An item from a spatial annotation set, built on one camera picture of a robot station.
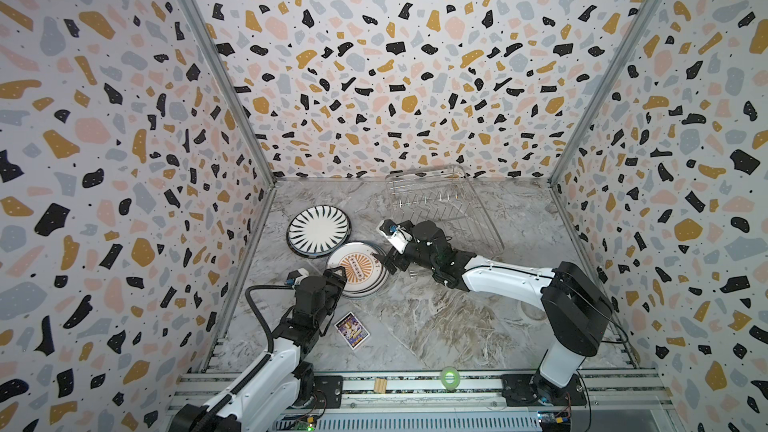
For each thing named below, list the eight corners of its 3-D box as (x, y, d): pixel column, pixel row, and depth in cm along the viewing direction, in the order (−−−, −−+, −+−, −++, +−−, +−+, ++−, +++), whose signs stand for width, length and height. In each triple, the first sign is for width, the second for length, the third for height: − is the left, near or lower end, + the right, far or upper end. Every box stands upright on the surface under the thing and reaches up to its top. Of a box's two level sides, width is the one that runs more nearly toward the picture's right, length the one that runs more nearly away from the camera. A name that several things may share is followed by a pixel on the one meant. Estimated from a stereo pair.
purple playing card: (353, 351, 82) (352, 349, 80) (335, 328, 86) (333, 325, 84) (370, 335, 85) (369, 333, 83) (351, 313, 89) (350, 310, 87)
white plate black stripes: (283, 258, 101) (280, 252, 98) (297, 211, 114) (294, 205, 111) (346, 259, 101) (345, 253, 98) (353, 212, 114) (352, 205, 111)
